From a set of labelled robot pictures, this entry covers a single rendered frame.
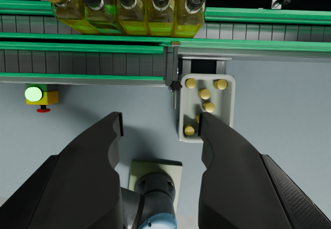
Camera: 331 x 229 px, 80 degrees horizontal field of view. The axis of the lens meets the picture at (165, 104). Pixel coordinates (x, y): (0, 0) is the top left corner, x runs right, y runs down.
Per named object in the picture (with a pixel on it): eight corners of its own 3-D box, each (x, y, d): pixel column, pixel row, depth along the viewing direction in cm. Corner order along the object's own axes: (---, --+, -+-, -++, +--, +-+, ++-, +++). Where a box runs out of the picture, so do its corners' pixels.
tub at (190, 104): (227, 75, 71) (236, 74, 62) (223, 136, 74) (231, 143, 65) (178, 74, 71) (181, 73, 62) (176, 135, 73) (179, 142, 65)
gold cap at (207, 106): (211, 111, 71) (215, 113, 67) (201, 110, 71) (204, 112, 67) (212, 101, 71) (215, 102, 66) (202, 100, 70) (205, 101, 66)
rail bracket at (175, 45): (179, 47, 57) (184, 38, 44) (177, 105, 59) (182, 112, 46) (168, 47, 57) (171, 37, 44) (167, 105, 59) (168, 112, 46)
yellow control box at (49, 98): (58, 82, 70) (47, 83, 63) (59, 103, 71) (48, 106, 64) (38, 82, 70) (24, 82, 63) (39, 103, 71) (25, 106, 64)
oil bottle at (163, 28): (170, 20, 56) (177, -16, 35) (170, 41, 57) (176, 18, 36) (150, 20, 56) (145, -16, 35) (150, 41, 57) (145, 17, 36)
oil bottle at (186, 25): (191, 22, 56) (210, -12, 35) (190, 43, 57) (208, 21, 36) (171, 21, 56) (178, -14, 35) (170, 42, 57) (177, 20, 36)
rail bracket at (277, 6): (266, -5, 56) (299, -31, 43) (264, 20, 57) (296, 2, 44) (252, -6, 56) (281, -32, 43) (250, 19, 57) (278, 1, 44)
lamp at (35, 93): (43, 86, 63) (37, 87, 60) (43, 101, 64) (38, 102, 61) (28, 86, 63) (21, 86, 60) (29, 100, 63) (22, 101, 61)
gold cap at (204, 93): (207, 98, 70) (211, 99, 66) (197, 98, 70) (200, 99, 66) (208, 88, 70) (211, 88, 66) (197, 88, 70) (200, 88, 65)
